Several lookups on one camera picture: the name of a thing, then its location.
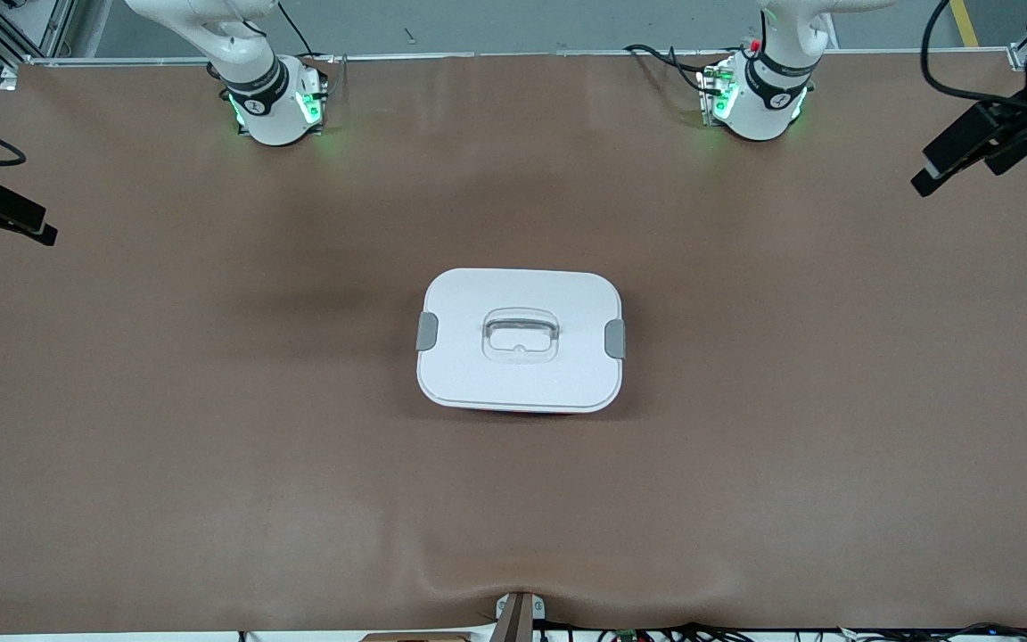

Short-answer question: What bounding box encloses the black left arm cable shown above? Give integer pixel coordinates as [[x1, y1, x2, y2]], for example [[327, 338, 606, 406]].
[[921, 0, 1027, 112]]

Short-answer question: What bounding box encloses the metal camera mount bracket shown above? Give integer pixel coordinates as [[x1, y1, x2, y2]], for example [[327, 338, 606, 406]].
[[494, 591, 546, 642]]

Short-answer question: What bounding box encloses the brown table mat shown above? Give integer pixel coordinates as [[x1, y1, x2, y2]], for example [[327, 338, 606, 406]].
[[0, 51, 1027, 636]]

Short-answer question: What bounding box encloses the black base power cable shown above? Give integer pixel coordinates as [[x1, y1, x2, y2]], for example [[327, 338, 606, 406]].
[[277, 0, 336, 63], [623, 43, 728, 95]]

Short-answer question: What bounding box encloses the white box lid with handle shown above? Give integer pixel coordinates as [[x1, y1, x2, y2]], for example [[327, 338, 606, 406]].
[[415, 268, 627, 414]]

